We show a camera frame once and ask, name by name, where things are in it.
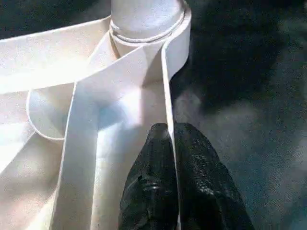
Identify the white plastic table leg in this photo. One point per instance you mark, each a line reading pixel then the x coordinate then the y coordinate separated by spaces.
pixel 144 16

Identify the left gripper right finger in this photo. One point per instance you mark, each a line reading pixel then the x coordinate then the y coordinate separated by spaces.
pixel 206 189

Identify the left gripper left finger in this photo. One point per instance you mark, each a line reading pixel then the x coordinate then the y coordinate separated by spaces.
pixel 153 187

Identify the white plastic table top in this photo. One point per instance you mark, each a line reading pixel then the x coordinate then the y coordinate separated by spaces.
pixel 108 83

